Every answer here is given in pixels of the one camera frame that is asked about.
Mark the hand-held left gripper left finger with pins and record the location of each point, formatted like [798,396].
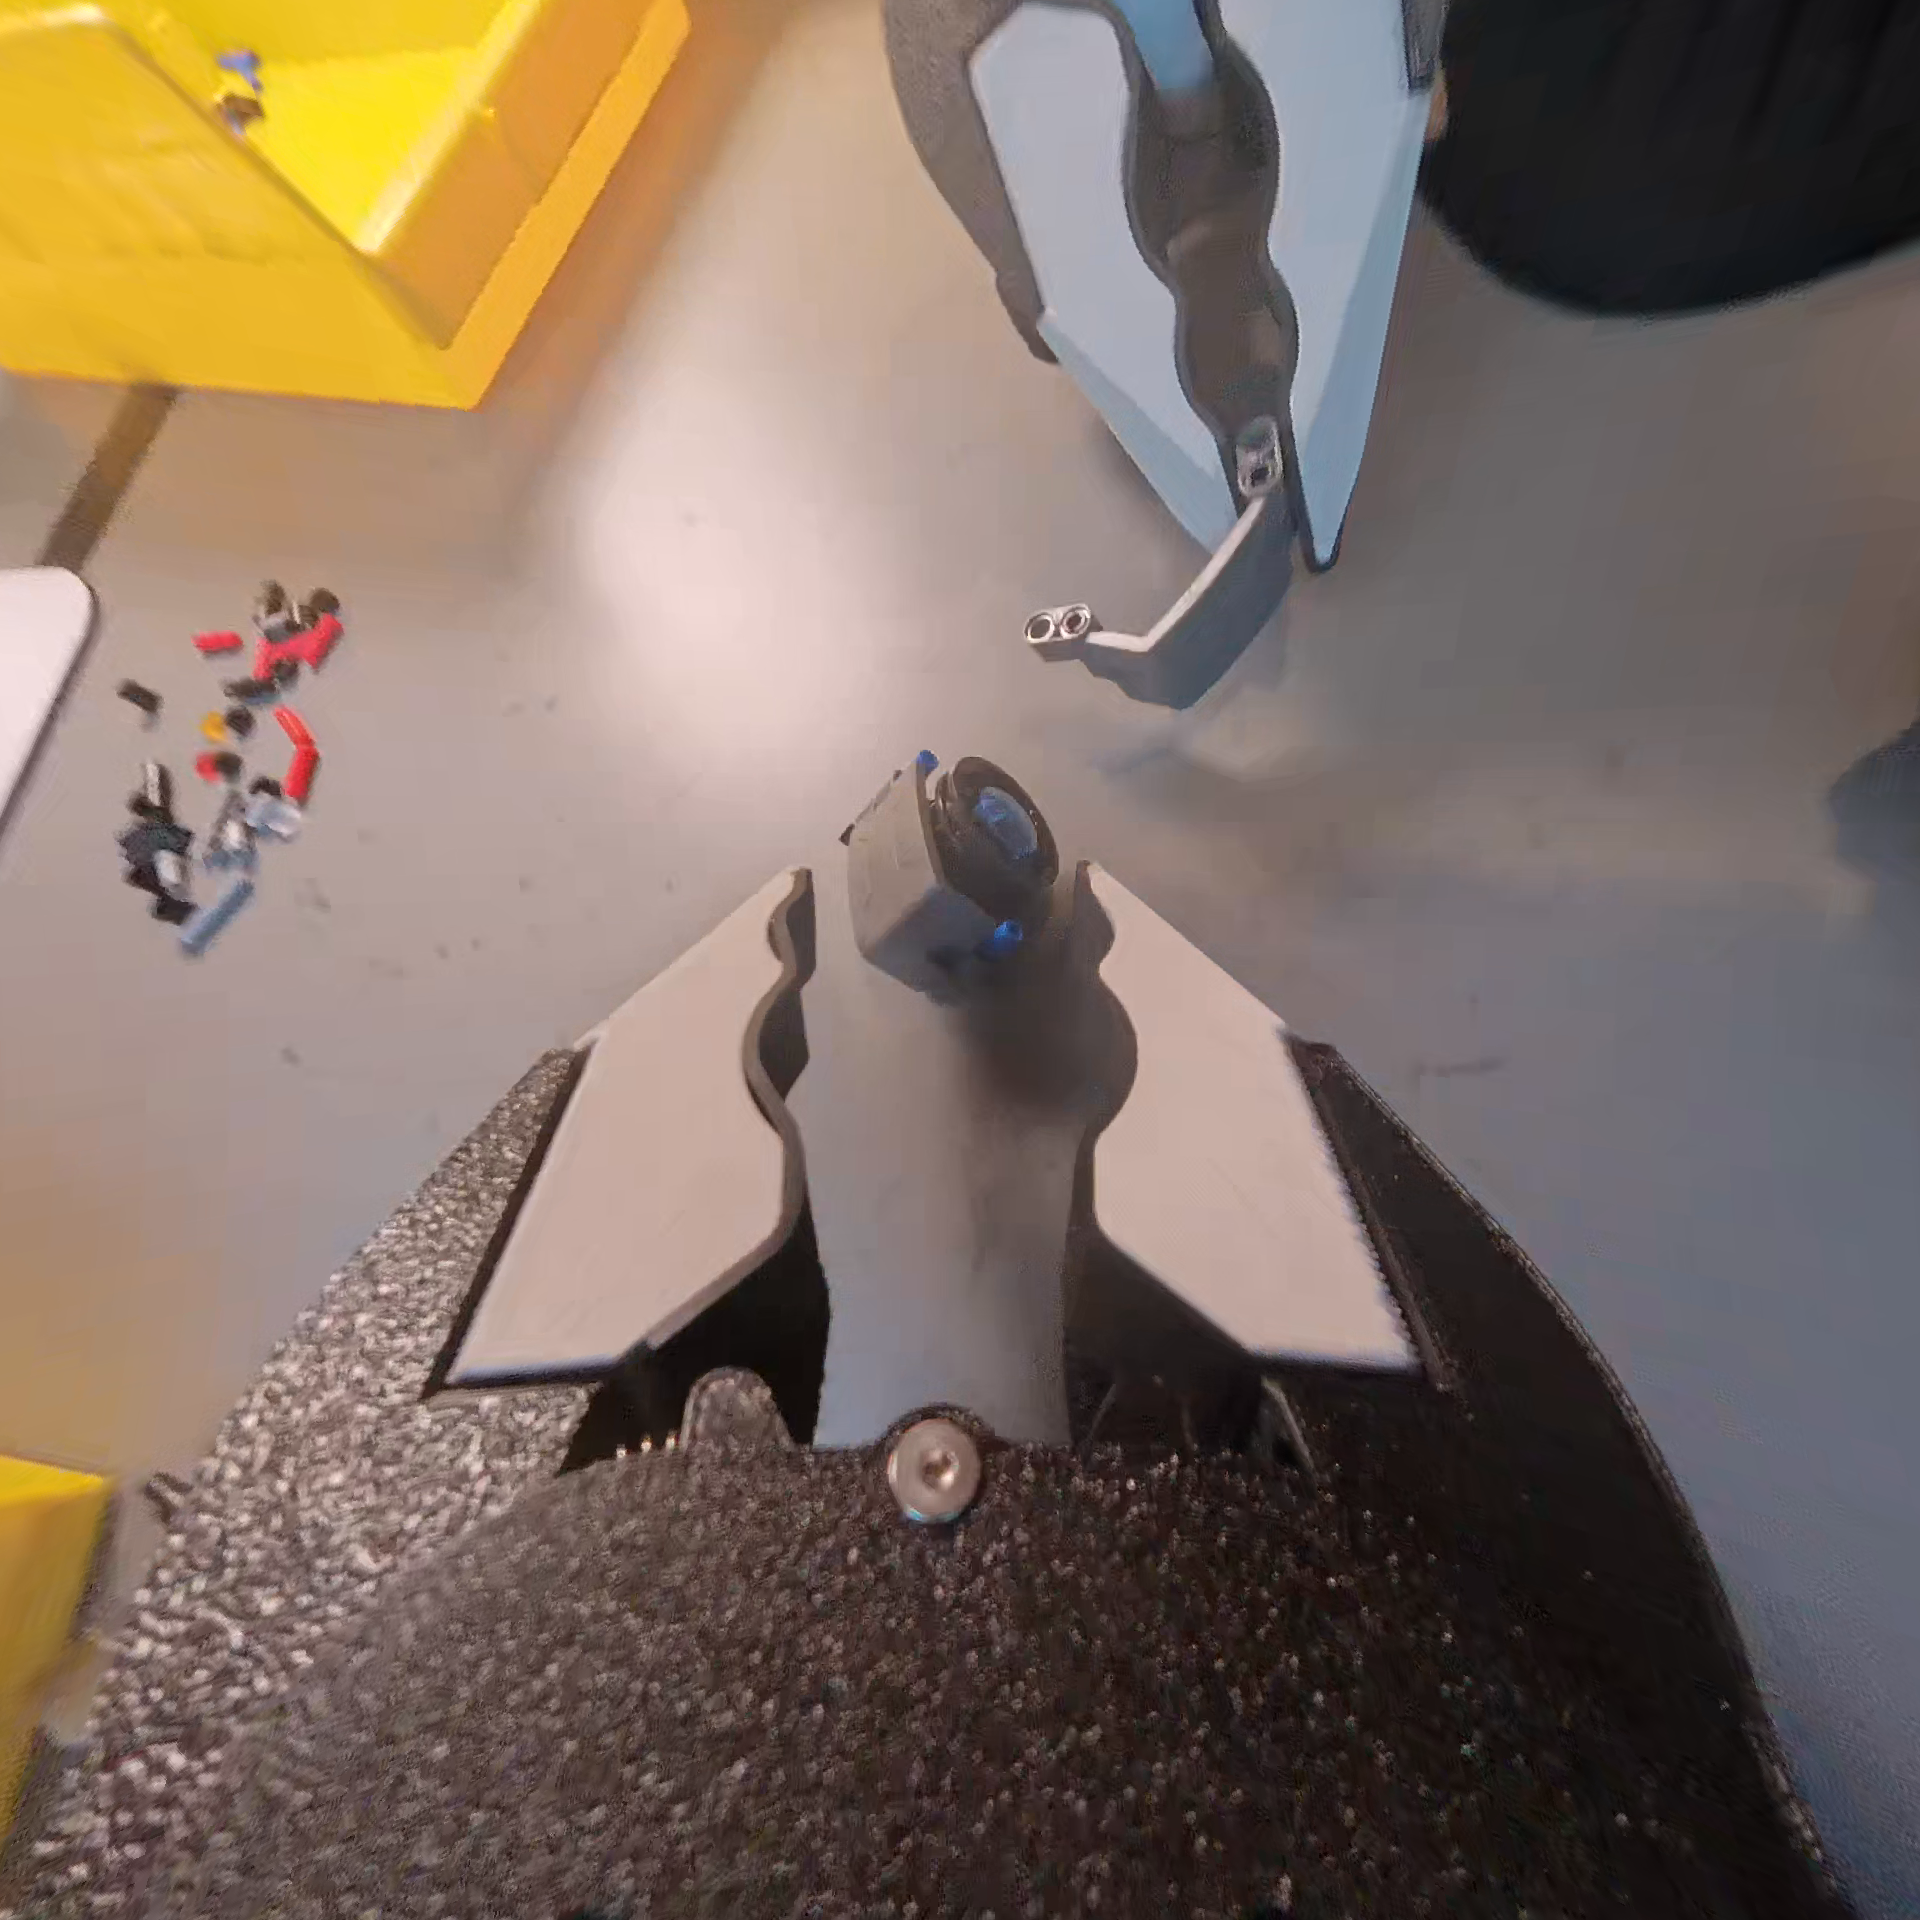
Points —
[645,1185]

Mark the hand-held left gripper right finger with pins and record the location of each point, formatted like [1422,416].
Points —
[1244,1185]

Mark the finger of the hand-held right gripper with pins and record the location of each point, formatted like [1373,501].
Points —
[1080,224]
[1350,224]

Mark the black toy lens assembly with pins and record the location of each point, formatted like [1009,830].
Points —
[901,900]

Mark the grey curved toy panel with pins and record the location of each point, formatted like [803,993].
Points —
[1201,630]

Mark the pile of small toy parts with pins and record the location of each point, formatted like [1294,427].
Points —
[300,645]

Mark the blue black toy piece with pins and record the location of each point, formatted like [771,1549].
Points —
[236,98]

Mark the yellow storage bin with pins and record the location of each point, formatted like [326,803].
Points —
[150,224]
[45,1575]

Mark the white rounded board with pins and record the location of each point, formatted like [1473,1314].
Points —
[30,674]

